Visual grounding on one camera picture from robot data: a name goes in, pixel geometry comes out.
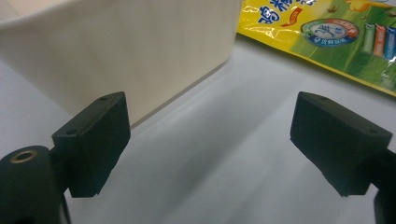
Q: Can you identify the white plastic bin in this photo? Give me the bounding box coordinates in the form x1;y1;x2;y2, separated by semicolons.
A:
0;0;244;129

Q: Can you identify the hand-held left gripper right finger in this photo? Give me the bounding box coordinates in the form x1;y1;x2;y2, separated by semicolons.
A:
290;91;393;198

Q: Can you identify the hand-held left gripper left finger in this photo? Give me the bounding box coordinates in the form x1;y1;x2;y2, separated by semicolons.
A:
50;91;132;199

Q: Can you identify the yellow spouted pouch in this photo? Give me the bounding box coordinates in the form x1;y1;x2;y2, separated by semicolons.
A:
236;0;396;97

